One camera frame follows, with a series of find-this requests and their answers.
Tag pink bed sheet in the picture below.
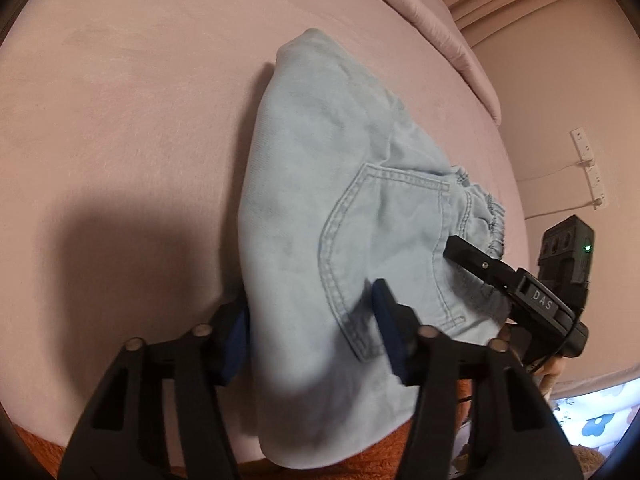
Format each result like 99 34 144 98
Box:
0 0 531 463

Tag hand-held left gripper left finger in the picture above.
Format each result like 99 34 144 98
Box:
57 300 251 480

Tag pink folded comforter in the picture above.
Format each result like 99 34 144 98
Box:
325 0 502 123

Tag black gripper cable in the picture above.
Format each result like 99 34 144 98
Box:
520 352 556 376

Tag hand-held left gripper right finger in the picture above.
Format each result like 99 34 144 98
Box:
372 278 586 480

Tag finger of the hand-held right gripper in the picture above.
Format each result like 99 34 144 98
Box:
444 235 523 301

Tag white blue floral cloth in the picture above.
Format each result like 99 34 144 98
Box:
547 385 640 453

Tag white cable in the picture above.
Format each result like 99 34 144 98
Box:
517 160 593 183
525 200 600 221

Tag white power strip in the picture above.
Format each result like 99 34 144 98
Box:
570 129 607 209

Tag person's right hand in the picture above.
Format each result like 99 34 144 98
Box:
537 355 568 401

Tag light blue denim shorts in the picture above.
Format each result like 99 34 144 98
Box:
239 27 516 471

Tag orange fuzzy blanket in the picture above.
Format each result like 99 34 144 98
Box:
10 377 476 480

